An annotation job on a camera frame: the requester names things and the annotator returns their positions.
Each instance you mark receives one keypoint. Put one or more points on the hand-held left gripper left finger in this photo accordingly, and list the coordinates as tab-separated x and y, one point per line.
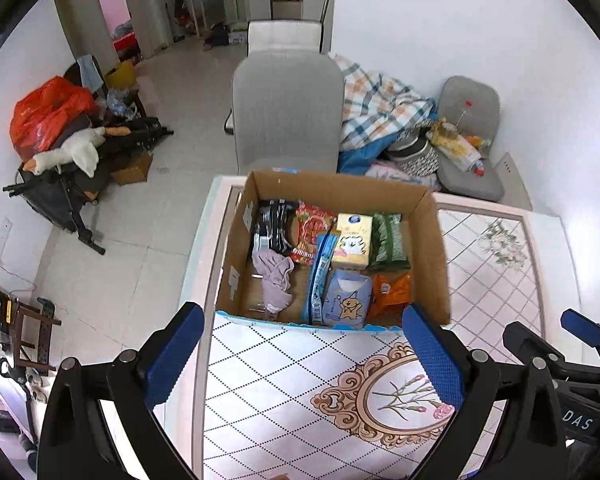
172	350

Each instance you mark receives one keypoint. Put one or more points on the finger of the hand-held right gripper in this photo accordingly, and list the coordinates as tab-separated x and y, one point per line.
582	322
527	342

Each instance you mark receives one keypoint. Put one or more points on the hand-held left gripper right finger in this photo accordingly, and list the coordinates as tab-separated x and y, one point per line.
432	355

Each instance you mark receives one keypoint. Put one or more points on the orange snack packet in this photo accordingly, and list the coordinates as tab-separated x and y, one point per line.
390	290

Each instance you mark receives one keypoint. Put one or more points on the light blue tissue pack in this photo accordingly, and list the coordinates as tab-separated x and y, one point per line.
347	300

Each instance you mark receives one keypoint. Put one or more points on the green packet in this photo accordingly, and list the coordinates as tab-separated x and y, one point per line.
387	242

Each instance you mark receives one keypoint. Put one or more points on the grey sock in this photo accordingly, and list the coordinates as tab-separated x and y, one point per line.
275	285

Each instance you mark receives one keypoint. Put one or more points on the long blue packet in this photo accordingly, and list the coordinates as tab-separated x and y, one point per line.
320	280

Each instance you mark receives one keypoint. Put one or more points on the yellow tissue pack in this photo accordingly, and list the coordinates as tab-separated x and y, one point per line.
350	245

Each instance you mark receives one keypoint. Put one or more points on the black snack packet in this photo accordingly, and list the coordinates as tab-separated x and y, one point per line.
275	225

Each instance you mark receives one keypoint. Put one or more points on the red snack packet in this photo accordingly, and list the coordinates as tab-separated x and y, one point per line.
310	230

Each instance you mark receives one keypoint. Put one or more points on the white yellow soft package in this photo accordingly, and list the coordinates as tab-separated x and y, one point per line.
457	151

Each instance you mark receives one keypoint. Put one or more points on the dark wooden chair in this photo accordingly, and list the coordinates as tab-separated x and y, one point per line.
45	330

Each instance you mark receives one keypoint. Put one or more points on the small brown cardboard box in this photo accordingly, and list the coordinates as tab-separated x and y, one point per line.
132	170

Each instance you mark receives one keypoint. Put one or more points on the pink cloth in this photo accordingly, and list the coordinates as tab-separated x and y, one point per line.
395	172

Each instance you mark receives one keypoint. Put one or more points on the black white patterned bag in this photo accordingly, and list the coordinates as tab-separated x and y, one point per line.
415	157

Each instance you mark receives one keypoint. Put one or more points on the orange snack bag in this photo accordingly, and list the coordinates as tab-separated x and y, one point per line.
477	140

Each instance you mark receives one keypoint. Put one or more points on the blue quilt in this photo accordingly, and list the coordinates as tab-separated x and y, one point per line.
355	160

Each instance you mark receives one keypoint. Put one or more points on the white goose plush toy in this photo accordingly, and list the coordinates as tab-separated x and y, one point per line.
75	152

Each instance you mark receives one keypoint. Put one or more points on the plaid blanket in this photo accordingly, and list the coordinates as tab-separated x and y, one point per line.
380	105

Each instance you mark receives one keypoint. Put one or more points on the grey fabric chair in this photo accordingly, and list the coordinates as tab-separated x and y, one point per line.
467	92
285	110

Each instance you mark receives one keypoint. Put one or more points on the orange plastic bag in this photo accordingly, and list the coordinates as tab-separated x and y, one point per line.
40	120

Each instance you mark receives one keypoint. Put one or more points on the yellow bag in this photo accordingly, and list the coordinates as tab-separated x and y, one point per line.
120	76

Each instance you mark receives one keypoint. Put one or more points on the light blue cloth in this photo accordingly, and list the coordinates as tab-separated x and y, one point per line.
90	72

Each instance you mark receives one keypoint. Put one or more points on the white chair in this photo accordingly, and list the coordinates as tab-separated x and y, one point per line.
285	35

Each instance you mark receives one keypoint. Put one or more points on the white cabinet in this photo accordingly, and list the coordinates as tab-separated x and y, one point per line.
317	2

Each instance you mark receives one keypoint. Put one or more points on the white wall socket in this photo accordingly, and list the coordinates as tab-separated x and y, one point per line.
509	161

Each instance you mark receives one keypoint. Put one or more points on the black folding frame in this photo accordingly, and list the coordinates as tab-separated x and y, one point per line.
50	192

